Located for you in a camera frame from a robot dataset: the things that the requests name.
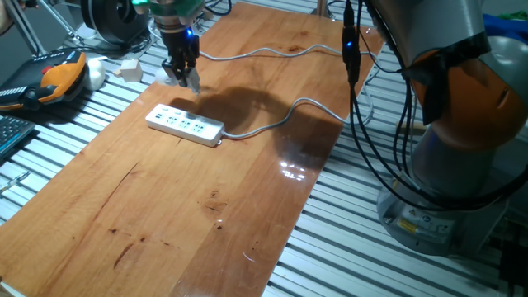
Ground thin support pole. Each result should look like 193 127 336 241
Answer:
311 0 336 20

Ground white power strip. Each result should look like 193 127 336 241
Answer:
144 103 227 149

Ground grey power strip cable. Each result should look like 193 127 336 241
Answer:
197 43 383 141

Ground black cable bundle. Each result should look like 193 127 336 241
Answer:
342 0 528 214

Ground white bulb holder with bulb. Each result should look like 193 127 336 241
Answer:
155 65 203 96

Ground orange and black teach pendant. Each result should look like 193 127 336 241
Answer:
0 49 88 111

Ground silver metal stand leg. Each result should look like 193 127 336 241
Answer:
3 0 46 57
51 0 83 42

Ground white house-shaped block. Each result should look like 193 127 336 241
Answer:
119 59 144 83

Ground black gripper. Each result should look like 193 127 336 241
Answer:
159 25 201 88

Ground glossy wooden board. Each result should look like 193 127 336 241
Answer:
0 2 384 297

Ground small metal pen tool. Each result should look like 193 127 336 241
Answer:
0 171 31 195

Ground black keyboard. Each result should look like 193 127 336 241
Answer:
0 114 37 160

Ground black connector with blue light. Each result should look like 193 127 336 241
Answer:
341 0 363 86

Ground blue bag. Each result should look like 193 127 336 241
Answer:
482 12 528 42

